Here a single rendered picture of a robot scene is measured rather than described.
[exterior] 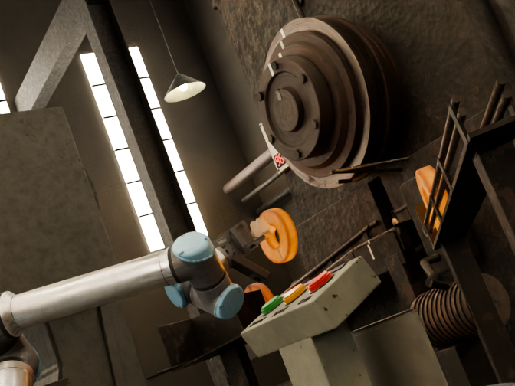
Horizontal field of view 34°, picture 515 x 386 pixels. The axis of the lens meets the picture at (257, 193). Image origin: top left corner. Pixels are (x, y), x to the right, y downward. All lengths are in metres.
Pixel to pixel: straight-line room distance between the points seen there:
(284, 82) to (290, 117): 0.10
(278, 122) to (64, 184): 2.70
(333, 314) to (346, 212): 1.30
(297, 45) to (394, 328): 1.11
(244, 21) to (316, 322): 1.76
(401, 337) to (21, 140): 3.73
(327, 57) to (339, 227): 0.55
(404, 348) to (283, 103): 1.07
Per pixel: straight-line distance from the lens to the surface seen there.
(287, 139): 2.30
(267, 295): 2.78
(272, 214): 2.30
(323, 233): 2.56
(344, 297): 1.17
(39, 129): 4.93
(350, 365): 1.24
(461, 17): 2.09
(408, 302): 2.18
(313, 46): 2.23
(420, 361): 1.35
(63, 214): 4.76
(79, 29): 10.69
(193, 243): 1.97
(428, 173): 1.77
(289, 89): 2.23
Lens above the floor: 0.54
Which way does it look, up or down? 10 degrees up
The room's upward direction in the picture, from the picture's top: 21 degrees counter-clockwise
